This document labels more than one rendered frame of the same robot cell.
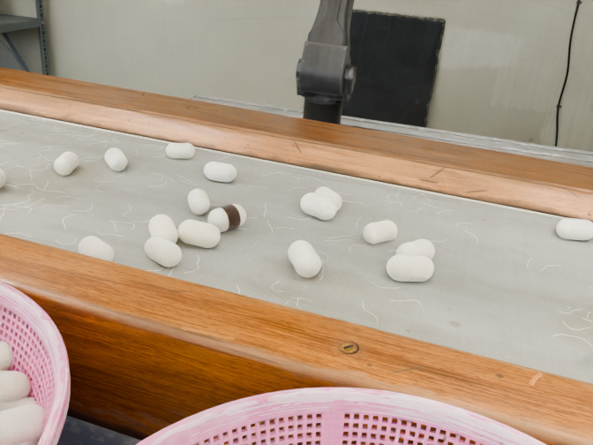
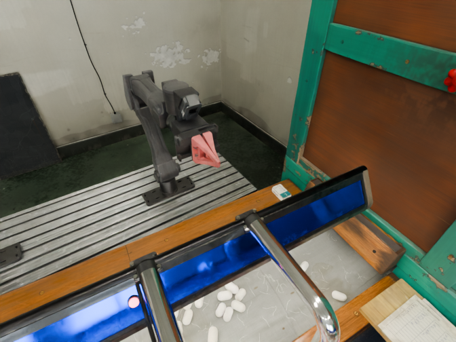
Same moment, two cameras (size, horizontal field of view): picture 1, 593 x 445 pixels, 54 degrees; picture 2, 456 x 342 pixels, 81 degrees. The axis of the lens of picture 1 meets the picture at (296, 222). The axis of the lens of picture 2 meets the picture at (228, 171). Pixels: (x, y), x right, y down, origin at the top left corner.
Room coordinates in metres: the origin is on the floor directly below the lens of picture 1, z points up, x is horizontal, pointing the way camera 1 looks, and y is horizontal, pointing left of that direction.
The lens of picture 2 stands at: (0.12, -0.25, 1.40)
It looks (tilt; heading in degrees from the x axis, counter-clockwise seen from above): 40 degrees down; 315
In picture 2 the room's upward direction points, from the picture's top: straight up
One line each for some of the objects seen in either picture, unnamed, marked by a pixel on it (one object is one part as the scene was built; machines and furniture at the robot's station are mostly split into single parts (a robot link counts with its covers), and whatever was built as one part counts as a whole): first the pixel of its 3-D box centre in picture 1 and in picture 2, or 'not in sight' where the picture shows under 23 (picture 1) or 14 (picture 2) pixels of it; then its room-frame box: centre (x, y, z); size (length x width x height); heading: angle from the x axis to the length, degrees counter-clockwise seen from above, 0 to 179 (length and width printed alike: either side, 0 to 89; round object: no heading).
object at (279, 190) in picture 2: not in sight; (281, 193); (0.45, -0.83, 0.77); 0.06 x 0.04 x 0.02; 164
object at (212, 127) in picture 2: not in sight; (192, 136); (0.55, -0.56, 1.07); 0.10 x 0.07 x 0.07; 78
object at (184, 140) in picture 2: not in sight; (202, 155); (0.48, -0.53, 1.07); 0.09 x 0.07 x 0.07; 168
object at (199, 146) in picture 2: not in sight; (212, 150); (0.47, -0.56, 1.07); 0.09 x 0.07 x 0.07; 168
